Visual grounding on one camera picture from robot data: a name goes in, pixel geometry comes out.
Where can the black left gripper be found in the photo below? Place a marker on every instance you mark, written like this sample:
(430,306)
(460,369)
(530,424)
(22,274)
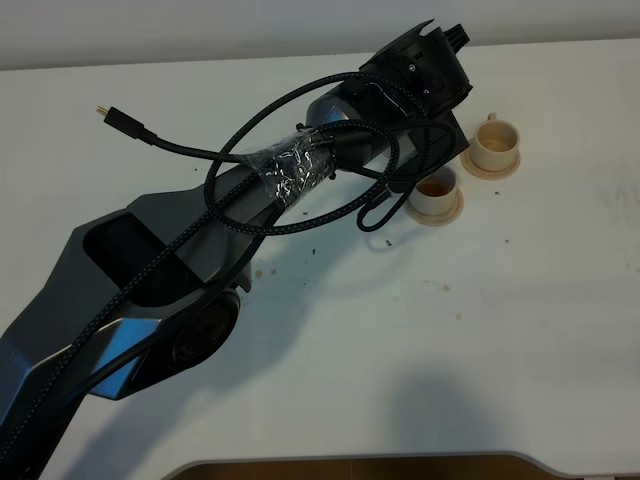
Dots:
(427,65)

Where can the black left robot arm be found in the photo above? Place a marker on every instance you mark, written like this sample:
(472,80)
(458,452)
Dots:
(151,290)

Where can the far beige cup saucer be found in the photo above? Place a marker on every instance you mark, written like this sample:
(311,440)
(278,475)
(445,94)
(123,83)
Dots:
(490,164)

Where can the beige cup saucer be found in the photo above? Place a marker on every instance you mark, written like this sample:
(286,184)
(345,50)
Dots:
(490,164)
(441,219)

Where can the far beige teacup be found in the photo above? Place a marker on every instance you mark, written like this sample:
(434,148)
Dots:
(497,134)

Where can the beige teacup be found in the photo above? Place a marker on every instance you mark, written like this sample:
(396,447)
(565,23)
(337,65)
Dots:
(434,194)
(497,134)

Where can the near beige teacup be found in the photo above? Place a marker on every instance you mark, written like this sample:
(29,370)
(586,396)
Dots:
(434,194)

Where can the near beige cup saucer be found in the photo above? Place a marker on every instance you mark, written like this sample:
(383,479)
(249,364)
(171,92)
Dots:
(441,219)

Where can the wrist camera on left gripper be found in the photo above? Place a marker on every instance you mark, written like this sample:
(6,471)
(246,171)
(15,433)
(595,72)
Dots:
(412,145)

